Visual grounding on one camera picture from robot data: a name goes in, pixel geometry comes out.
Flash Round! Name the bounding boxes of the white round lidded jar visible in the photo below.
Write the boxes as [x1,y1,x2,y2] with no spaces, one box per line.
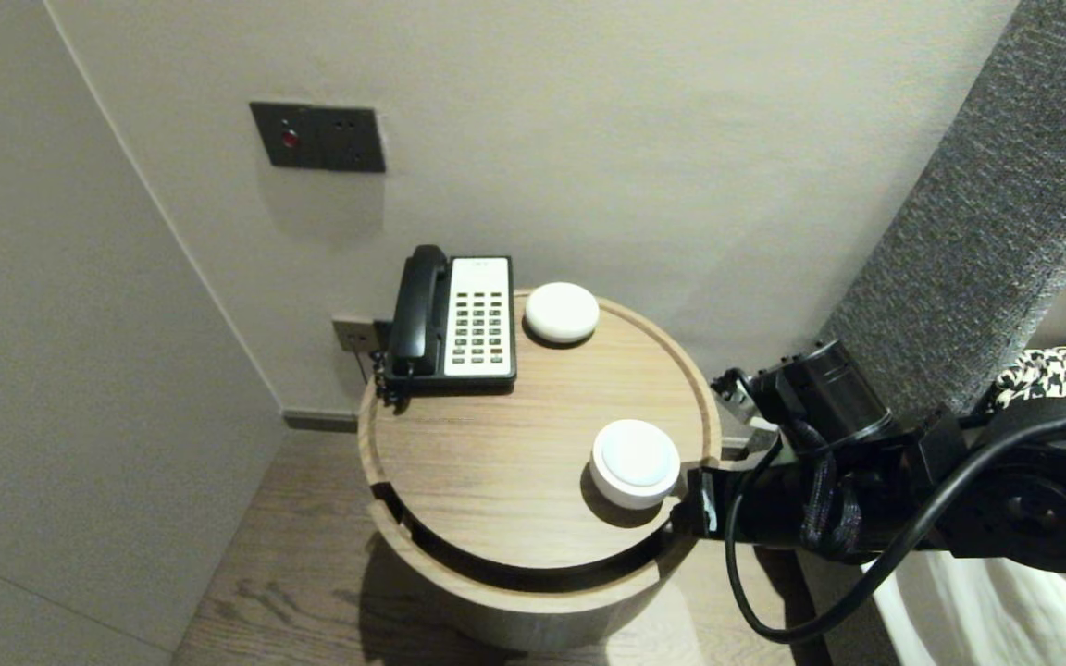
[589,419,681,510]

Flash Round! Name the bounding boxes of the round wooden bedside table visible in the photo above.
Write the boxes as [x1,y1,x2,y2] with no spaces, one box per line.
[356,291,722,570]

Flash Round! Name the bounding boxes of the white pebble shaped puck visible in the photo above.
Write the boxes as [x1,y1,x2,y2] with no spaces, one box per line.
[524,282,601,346]

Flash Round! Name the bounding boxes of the white bed sheet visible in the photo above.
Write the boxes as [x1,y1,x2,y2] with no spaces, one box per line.
[866,553,1066,666]

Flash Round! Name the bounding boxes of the black white keypad telephone base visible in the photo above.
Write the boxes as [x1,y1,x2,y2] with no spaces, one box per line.
[383,256,517,389]

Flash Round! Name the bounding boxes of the black telephone handset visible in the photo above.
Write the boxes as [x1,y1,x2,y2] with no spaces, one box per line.
[389,244,449,377]

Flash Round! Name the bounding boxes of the grey fabric headboard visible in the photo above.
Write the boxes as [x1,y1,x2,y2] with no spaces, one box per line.
[815,0,1066,422]

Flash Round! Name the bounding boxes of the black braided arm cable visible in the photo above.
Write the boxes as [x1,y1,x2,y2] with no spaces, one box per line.
[797,421,862,561]

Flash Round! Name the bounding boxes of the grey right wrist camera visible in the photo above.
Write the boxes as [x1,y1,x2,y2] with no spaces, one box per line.
[712,368,782,456]

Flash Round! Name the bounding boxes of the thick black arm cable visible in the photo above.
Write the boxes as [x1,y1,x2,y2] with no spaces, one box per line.
[724,405,1066,646]

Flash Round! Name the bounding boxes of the black coiled telephone cord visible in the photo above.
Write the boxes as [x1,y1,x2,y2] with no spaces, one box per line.
[369,350,409,413]

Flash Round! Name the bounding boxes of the grey wall socket plate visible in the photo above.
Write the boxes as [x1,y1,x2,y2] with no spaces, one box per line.
[331,318,380,355]

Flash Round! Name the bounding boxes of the dark wall switch panel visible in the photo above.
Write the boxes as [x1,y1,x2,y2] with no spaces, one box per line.
[250,102,387,174]

